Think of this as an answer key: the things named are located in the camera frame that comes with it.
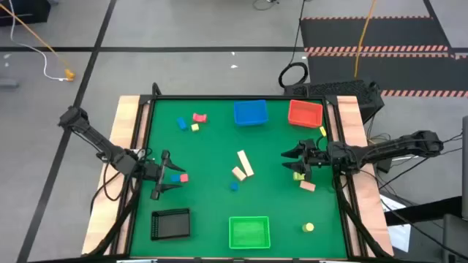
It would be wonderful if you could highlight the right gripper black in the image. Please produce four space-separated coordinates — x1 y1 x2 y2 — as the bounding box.
280 137 333 183

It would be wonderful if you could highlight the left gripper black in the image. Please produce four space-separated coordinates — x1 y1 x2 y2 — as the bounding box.
142 149 186 201

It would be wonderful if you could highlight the long wooden block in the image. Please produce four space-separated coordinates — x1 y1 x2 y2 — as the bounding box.
236 149 255 178

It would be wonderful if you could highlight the short wooden block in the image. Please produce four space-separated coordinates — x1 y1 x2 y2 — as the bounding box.
231 166 248 182

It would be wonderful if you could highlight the red plastic basket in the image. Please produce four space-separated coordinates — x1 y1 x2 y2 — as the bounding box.
287 99 325 129

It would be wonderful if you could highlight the black plastic basket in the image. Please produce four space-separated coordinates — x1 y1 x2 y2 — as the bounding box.
150 207 192 242

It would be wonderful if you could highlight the blue plastic basket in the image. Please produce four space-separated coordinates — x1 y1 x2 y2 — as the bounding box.
233 99 269 127

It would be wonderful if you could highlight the wooden table side board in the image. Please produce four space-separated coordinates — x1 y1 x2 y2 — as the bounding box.
80 95 143 256
335 95 395 257

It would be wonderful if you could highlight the black mesh computer case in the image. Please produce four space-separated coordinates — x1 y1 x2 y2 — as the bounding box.
283 79 385 125

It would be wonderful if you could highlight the green plastic basket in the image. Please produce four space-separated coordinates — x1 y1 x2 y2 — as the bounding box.
228 216 272 251

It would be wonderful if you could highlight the white paper sheet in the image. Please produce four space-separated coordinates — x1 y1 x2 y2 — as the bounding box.
380 193 412 253

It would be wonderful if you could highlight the black hazard-striped floor mat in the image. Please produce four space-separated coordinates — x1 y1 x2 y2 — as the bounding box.
299 15 453 56
306 53 468 98

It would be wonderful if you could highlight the grey upright panel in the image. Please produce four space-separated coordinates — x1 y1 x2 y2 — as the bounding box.
461 115 468 220

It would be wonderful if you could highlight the dark grey cabinet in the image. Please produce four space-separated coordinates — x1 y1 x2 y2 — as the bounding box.
442 213 468 263

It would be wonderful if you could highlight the black box on floor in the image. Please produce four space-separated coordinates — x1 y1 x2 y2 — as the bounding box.
0 0 51 27

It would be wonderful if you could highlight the black table frame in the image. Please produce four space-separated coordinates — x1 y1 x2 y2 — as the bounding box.
86 82 394 263

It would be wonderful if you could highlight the black coiled floor cable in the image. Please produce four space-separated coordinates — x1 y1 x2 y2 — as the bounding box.
277 0 310 89

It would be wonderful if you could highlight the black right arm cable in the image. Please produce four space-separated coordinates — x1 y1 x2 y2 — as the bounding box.
365 133 464 191

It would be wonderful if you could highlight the yellow floor cable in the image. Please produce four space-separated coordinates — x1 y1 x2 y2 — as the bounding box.
352 0 377 80
0 2 72 71

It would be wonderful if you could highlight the thin black floor cable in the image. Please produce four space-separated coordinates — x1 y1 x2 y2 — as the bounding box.
252 0 281 11

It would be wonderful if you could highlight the white floor cable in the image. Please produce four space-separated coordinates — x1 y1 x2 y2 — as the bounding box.
7 0 69 82

